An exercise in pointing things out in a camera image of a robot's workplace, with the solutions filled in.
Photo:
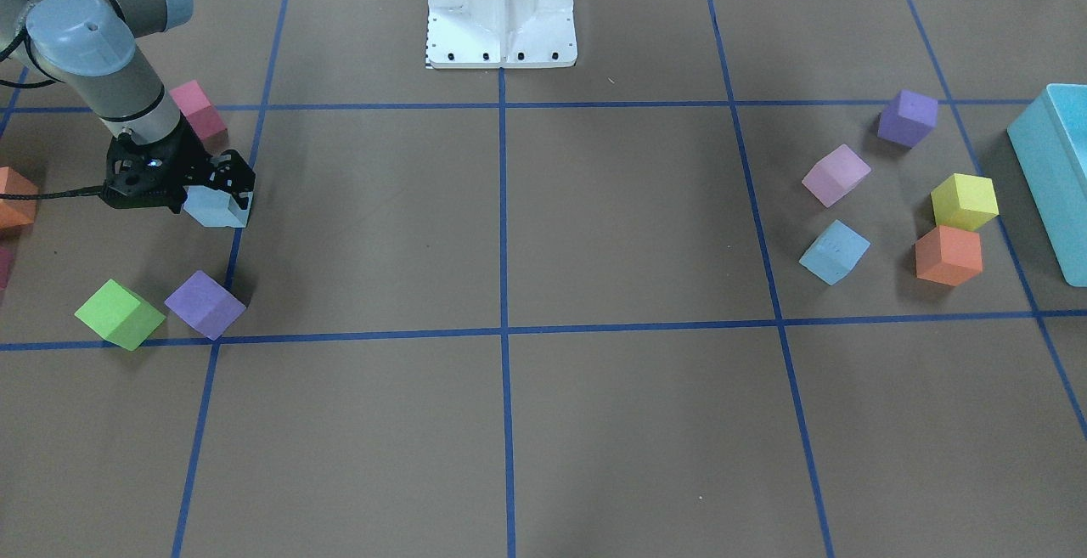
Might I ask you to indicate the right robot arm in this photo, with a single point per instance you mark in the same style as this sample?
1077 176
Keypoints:
92 47

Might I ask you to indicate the magenta foam block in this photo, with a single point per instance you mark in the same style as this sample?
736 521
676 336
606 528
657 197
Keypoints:
202 115

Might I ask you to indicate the yellow foam block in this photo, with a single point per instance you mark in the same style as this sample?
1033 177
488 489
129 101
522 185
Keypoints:
964 201

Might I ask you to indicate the green foam block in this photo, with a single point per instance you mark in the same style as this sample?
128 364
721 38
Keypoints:
120 316

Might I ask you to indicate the light blue block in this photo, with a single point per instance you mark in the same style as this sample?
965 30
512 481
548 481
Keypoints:
214 208
835 253

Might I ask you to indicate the cyan plastic bin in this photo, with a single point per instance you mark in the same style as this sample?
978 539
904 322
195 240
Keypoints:
1049 138

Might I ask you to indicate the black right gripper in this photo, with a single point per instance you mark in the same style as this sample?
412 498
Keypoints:
188 156

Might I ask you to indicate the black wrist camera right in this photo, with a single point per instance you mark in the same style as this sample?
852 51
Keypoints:
136 173

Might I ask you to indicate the light pink foam block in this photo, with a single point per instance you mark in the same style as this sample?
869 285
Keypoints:
836 175

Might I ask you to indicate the purple block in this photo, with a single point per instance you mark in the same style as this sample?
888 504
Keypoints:
205 306
908 118

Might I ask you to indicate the dark red block at edge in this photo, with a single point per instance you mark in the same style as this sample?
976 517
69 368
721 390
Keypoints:
6 267

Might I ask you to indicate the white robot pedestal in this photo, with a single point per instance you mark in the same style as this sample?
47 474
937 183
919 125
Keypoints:
478 34

